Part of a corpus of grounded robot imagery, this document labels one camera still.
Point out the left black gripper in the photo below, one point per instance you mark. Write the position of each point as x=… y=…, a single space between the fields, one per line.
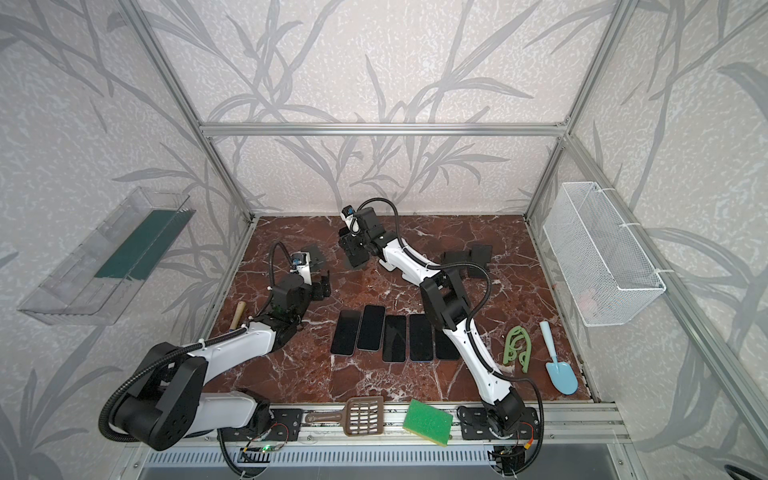
x=322 y=289

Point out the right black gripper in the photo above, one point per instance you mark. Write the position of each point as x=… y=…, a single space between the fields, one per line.
x=347 y=244

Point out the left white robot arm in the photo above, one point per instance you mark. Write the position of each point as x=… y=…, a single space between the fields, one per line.
x=164 y=400

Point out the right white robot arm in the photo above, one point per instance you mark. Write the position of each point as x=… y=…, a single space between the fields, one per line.
x=373 y=229

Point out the brown slotted scoop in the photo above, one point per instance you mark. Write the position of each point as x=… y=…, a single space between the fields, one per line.
x=361 y=416

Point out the green yellow sponge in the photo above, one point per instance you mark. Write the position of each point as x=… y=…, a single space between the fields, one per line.
x=428 y=422

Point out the green plastic hook toy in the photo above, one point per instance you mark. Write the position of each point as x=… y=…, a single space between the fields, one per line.
x=518 y=347

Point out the aluminium back crossbar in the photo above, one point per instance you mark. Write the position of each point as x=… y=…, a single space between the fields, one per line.
x=383 y=129

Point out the pink object in basket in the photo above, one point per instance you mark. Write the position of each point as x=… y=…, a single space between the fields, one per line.
x=588 y=303

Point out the light blue plastic shovel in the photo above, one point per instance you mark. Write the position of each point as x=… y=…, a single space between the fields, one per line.
x=561 y=374

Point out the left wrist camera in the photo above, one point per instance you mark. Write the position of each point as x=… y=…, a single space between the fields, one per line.
x=301 y=265

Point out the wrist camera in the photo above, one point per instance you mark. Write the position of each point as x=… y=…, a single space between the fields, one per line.
x=348 y=216
x=301 y=265

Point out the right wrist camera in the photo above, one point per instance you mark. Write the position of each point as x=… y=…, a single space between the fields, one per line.
x=348 y=216

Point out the blue shovel wooden handle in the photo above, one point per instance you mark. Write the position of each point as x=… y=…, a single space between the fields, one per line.
x=239 y=311

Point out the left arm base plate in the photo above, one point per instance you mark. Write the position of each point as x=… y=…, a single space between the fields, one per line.
x=284 y=425

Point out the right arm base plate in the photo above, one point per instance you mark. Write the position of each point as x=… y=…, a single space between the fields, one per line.
x=474 y=425

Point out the clear plastic wall tray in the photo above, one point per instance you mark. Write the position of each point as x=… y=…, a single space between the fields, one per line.
x=95 y=283

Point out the white wire basket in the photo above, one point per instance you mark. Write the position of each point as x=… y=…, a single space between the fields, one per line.
x=596 y=248

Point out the aluminium front rail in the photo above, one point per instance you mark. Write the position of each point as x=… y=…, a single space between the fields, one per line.
x=561 y=422

